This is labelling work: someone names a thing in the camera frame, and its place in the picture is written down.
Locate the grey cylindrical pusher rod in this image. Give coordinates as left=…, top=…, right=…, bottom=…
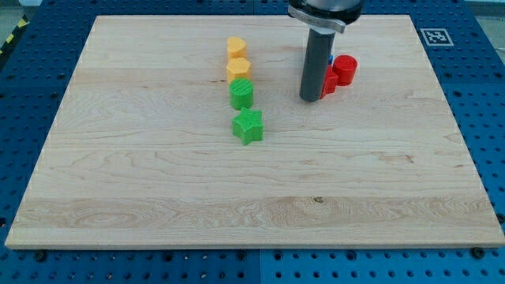
left=299, top=29, right=335, bottom=103

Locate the red cylinder block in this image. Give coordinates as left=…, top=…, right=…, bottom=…
left=332, top=54, right=358, bottom=86

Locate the red star block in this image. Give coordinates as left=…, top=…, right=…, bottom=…
left=320, top=65, right=339, bottom=99

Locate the yellow half-round block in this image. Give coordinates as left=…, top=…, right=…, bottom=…
left=226, top=36, right=247, bottom=60

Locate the yellow hexagon block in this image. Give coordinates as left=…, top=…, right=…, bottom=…
left=226, top=58, right=252, bottom=84

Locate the green cylinder block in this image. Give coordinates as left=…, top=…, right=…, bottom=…
left=229, top=78, right=254, bottom=110

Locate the green star block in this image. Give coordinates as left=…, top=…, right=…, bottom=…
left=232, top=107, right=264, bottom=146

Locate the white fiducial marker tag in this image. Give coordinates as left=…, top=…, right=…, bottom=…
left=421, top=28, right=454, bottom=47

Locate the wooden board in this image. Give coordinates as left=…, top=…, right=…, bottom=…
left=6, top=15, right=504, bottom=250

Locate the black bolt front right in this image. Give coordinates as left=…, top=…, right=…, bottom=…
left=470, top=247, right=486, bottom=260

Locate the black bolt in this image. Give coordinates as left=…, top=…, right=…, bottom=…
left=33, top=250, right=47, bottom=263
left=470, top=247, right=486, bottom=260

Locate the black bolt front left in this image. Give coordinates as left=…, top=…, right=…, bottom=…
left=33, top=250, right=47, bottom=263

